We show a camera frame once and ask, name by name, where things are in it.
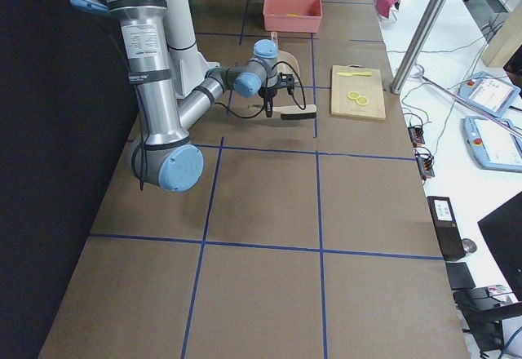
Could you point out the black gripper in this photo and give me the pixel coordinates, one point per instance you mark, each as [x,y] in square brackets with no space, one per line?
[267,93]

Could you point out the white brush with dark bristles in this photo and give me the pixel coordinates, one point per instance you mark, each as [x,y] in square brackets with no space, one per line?
[294,113]

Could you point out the beige plastic dustpan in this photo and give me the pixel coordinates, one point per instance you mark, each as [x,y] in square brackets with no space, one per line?
[287,62]

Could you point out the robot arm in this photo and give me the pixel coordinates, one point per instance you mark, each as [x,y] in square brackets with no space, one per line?
[175,85]

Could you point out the pink plastic bin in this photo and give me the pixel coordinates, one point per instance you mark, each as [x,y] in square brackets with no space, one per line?
[275,19]

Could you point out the yellow toy knife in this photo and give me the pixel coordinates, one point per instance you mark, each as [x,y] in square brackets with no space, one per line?
[354,74]

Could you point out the wooden cutting board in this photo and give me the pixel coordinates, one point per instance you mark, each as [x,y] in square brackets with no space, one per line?
[370,87]

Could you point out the orange terminal block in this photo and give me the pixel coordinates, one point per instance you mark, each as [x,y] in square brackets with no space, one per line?
[416,135]
[425,163]

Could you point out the far teach pendant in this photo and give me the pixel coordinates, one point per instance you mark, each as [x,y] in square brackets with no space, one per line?
[488,93]

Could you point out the teach pendant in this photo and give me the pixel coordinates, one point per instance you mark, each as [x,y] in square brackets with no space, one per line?
[488,93]
[491,146]

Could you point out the black power adapter box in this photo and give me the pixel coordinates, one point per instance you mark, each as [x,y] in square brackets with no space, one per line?
[446,228]

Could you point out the near teach pendant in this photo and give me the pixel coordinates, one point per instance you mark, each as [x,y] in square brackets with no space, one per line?
[491,146]

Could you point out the thin metal rod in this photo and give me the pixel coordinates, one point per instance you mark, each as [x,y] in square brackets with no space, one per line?
[467,105]

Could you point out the black monitor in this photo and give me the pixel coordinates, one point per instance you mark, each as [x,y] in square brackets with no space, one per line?
[501,230]

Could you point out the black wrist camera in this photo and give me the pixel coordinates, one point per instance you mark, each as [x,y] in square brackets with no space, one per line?
[286,81]

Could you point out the aluminium frame post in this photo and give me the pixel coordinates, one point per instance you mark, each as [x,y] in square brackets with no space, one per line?
[421,34]

